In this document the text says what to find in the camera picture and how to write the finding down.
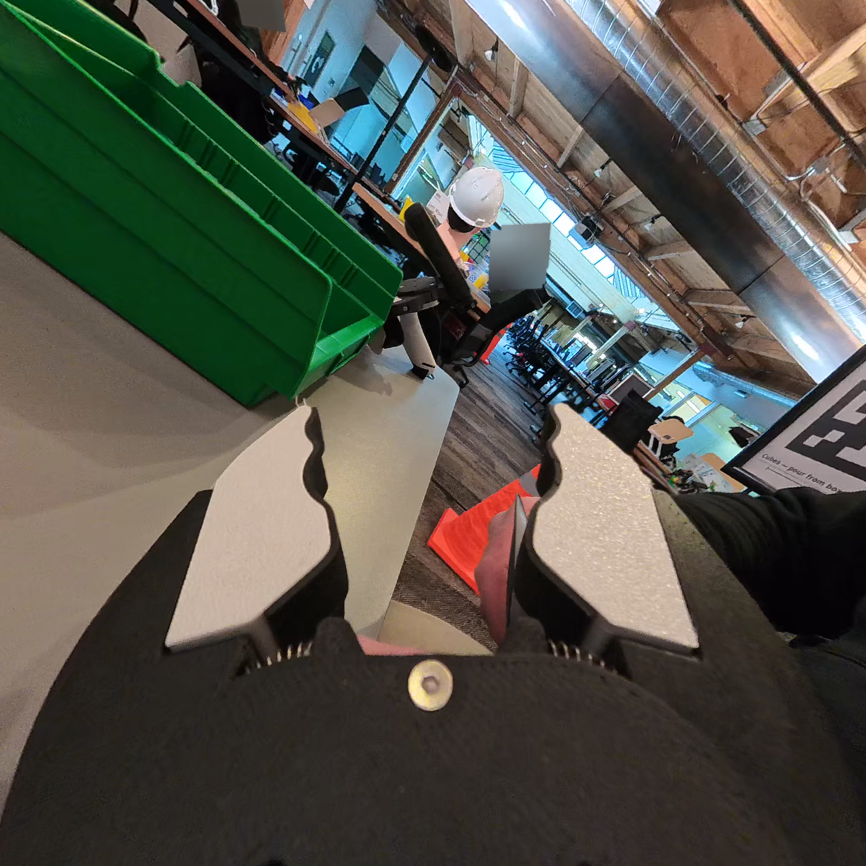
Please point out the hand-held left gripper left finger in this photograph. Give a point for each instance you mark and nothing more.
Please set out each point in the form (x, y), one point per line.
(257, 541)

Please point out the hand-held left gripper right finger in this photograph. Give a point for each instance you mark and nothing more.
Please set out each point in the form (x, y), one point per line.
(609, 541)

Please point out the green plastic bin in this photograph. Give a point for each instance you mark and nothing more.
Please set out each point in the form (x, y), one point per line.
(169, 203)

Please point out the person's right forearm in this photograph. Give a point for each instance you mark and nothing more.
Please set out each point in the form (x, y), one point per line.
(798, 555)

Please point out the person's right hand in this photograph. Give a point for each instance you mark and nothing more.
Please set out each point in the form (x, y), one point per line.
(497, 575)

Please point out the orange plastic bin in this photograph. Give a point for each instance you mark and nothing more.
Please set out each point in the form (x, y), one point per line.
(467, 534)

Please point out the row of office desks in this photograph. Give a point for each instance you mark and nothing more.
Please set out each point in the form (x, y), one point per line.
(561, 369)

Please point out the long wooden top desk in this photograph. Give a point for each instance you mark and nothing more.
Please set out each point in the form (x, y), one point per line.
(371, 196)

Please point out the white hard hat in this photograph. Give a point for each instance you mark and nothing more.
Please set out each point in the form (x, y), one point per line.
(477, 193)

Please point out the black framed tag sign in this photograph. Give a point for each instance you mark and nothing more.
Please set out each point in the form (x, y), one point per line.
(798, 446)

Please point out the metal ventilation duct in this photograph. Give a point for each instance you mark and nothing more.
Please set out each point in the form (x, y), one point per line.
(663, 149)

